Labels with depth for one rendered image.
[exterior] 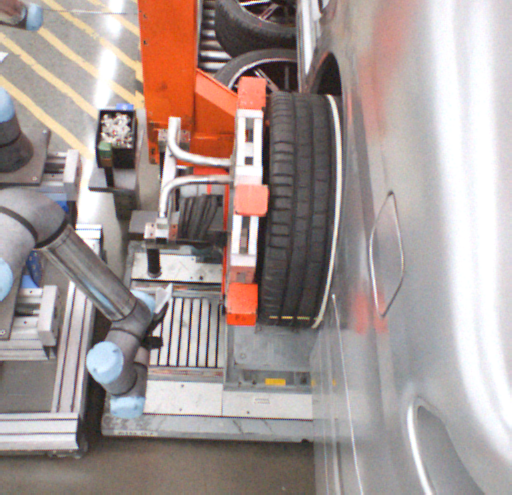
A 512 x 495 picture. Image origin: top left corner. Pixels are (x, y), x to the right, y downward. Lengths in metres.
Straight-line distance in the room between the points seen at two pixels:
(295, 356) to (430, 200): 1.47
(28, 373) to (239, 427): 0.74
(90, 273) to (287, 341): 1.13
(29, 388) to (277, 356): 0.84
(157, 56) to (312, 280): 0.86
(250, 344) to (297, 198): 0.90
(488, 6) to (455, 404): 0.56
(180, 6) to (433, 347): 1.33
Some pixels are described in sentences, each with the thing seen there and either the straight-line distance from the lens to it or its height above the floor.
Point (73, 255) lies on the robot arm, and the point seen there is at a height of 1.22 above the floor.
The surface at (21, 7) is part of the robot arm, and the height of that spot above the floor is 1.18.
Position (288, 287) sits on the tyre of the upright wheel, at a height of 0.95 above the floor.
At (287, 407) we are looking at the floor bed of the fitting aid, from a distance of 2.35.
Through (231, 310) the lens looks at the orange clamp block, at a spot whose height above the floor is 0.88.
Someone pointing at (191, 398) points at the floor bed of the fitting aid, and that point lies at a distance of 2.34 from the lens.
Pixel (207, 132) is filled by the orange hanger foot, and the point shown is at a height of 0.68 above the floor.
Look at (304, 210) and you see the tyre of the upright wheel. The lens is 1.48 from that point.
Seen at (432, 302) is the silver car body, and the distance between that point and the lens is 0.82.
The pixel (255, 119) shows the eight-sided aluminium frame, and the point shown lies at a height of 1.12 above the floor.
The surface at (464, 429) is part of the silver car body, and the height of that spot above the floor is 1.59.
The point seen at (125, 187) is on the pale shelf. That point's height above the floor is 0.45.
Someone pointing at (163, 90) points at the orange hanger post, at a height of 0.88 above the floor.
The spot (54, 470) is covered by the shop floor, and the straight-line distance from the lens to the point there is 2.39.
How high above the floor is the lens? 2.26
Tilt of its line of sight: 54 degrees down
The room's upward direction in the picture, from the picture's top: 9 degrees clockwise
